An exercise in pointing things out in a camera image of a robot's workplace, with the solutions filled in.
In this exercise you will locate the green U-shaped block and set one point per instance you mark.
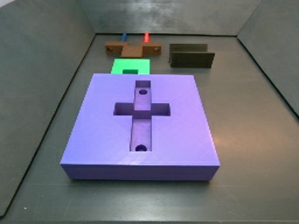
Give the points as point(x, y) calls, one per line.
point(131, 66)

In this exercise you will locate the purple board with cross slot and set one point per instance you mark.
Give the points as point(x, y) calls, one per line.
point(141, 130)

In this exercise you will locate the brown T-shaped block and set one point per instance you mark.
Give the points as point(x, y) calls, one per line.
point(133, 51)

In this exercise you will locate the red peg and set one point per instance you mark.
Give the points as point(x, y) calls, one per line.
point(146, 37)

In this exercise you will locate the blue peg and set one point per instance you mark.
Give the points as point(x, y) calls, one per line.
point(123, 39)

